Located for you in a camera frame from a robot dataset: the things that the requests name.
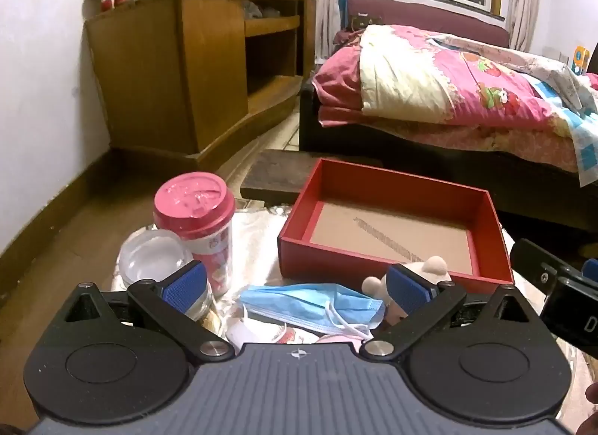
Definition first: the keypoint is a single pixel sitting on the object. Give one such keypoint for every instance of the person's right hand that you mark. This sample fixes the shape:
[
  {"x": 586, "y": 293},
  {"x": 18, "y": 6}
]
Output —
[{"x": 593, "y": 393}]

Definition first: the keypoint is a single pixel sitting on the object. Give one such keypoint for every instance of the white printed cloth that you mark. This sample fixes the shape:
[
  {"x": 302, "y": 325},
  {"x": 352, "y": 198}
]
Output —
[{"x": 261, "y": 334}]

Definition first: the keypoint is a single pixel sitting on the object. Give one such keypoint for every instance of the bed with pink quilt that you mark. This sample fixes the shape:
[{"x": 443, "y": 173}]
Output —
[{"x": 420, "y": 10}]

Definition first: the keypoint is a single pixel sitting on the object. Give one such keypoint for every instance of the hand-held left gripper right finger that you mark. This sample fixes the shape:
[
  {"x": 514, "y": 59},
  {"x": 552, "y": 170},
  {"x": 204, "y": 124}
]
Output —
[{"x": 410, "y": 289}]

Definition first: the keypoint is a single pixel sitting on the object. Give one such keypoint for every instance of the pink soft cloth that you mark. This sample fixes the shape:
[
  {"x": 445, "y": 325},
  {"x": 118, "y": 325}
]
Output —
[{"x": 343, "y": 340}]

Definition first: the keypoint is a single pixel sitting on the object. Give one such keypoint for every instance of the orange toy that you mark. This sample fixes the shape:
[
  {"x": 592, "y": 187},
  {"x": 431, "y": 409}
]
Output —
[{"x": 580, "y": 59}]

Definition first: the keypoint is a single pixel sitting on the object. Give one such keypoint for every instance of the small white plush toy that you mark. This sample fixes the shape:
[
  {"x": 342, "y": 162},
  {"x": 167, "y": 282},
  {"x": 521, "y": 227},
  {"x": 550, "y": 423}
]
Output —
[{"x": 437, "y": 267}]

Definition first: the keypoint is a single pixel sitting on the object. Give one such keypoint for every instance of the pink strawberry quilt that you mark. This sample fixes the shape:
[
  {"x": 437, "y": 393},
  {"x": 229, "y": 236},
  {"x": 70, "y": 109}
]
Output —
[{"x": 420, "y": 75}]

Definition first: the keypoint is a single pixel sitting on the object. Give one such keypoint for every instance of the grey cloth in cabinet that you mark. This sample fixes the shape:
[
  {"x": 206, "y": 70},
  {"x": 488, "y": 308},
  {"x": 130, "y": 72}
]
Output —
[{"x": 257, "y": 9}]

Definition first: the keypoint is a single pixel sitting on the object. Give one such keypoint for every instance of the dark wooden stool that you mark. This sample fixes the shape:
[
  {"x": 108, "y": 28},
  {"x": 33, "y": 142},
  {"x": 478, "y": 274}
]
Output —
[{"x": 275, "y": 173}]

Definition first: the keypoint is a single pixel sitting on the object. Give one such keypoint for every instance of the wooden cabinet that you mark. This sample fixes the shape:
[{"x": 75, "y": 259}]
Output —
[{"x": 154, "y": 75}]

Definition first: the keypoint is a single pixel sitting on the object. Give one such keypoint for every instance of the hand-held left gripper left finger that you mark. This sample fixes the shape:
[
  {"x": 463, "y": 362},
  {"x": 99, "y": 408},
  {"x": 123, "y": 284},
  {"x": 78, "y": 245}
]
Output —
[{"x": 185, "y": 289}]

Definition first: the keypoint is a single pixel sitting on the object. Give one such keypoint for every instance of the blue face mask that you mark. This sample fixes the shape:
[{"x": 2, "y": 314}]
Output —
[{"x": 299, "y": 306}]

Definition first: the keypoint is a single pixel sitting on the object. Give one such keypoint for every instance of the pink lidded cup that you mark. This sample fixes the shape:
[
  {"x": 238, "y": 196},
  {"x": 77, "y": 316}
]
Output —
[{"x": 196, "y": 215}]

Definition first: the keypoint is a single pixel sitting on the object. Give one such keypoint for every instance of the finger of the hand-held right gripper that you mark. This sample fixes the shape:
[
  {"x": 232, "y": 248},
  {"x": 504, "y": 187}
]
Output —
[
  {"x": 591, "y": 269},
  {"x": 537, "y": 263}
]

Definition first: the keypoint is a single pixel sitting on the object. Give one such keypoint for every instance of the clear glass jar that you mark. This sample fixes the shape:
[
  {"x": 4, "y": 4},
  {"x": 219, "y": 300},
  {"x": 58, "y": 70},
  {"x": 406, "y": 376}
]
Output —
[{"x": 147, "y": 257}]

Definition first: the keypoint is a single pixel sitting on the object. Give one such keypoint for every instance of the red cardboard box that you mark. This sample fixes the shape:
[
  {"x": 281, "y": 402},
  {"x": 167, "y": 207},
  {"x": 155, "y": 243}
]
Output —
[{"x": 397, "y": 234}]

